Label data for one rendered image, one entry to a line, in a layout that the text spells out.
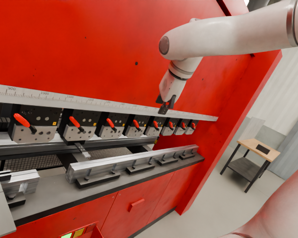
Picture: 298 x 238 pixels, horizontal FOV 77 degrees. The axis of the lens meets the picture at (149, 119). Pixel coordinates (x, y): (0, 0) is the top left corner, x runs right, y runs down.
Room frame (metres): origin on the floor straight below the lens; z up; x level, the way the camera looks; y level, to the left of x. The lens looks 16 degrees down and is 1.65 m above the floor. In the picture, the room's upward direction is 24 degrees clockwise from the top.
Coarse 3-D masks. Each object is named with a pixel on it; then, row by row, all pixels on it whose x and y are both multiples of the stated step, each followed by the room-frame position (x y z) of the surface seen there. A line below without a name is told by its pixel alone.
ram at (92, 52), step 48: (0, 0) 0.52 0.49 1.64; (48, 0) 0.61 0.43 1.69; (96, 0) 0.72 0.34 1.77; (144, 0) 0.89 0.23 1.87; (192, 0) 1.14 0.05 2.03; (0, 48) 0.53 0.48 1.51; (48, 48) 0.63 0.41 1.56; (96, 48) 0.77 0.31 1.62; (144, 48) 0.98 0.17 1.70; (0, 96) 0.55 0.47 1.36; (96, 96) 0.84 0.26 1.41; (144, 96) 1.10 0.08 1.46; (192, 96) 1.55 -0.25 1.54
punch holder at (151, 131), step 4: (152, 116) 1.26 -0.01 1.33; (156, 116) 1.26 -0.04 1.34; (152, 120) 1.25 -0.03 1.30; (156, 120) 1.28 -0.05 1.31; (160, 120) 1.32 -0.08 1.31; (164, 120) 1.36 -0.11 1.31; (148, 124) 1.26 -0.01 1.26; (152, 124) 1.26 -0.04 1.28; (160, 124) 1.34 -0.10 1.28; (148, 128) 1.26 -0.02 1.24; (152, 128) 1.27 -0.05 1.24; (160, 128) 1.36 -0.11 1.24; (144, 132) 1.27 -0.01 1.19; (148, 132) 1.25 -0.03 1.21; (152, 132) 1.29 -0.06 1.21; (156, 132) 1.33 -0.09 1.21
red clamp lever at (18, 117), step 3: (15, 114) 0.57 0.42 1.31; (18, 114) 0.58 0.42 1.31; (15, 117) 0.56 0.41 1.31; (18, 117) 0.57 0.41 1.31; (21, 117) 0.58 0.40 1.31; (18, 120) 0.57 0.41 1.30; (21, 120) 0.57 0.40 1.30; (24, 120) 0.58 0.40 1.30; (21, 123) 0.58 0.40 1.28; (24, 123) 0.58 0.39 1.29; (27, 123) 0.59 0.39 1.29; (27, 126) 0.59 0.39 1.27; (30, 126) 0.61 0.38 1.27; (33, 126) 0.63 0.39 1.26; (30, 129) 0.61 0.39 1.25; (33, 129) 0.61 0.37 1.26; (36, 129) 0.62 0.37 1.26; (33, 132) 0.61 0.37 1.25
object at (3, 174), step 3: (0, 171) 0.63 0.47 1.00; (3, 171) 0.64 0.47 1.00; (6, 171) 0.64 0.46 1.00; (9, 171) 0.65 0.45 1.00; (0, 174) 0.63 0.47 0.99; (3, 174) 0.63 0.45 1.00; (6, 174) 0.63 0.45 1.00; (9, 174) 0.64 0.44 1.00; (0, 177) 0.61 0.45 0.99; (3, 177) 0.62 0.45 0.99; (6, 177) 0.63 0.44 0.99; (9, 177) 0.64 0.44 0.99; (0, 180) 0.61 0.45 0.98; (3, 180) 0.62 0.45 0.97; (6, 180) 0.63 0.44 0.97
